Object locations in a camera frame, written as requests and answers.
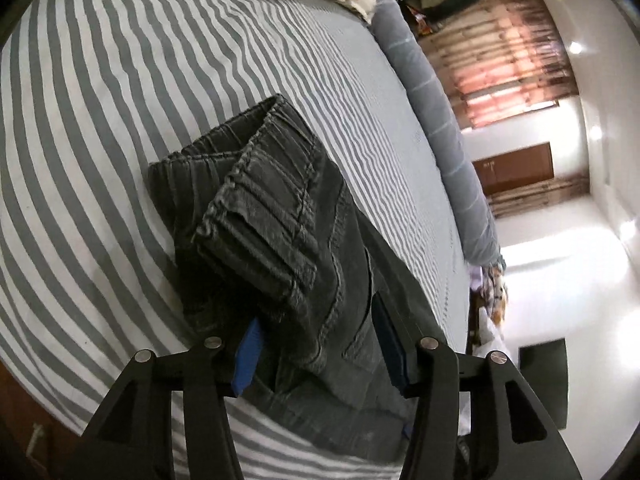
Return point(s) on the long grey bolster pillow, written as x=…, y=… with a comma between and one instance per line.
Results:
x=430, y=100

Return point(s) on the dark grey pants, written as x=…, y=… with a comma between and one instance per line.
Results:
x=280, y=220

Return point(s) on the brown wooden door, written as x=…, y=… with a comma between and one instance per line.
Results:
x=515, y=167

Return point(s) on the patterned window curtain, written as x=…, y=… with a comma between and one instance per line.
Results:
x=500, y=60

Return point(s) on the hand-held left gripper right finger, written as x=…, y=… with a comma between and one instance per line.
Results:
x=389, y=347

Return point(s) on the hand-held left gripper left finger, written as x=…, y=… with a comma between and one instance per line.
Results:
x=247, y=360

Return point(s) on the grey white striped bed sheet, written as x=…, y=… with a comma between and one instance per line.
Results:
x=125, y=60

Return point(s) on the black floor mat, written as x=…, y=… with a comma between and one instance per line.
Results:
x=544, y=385

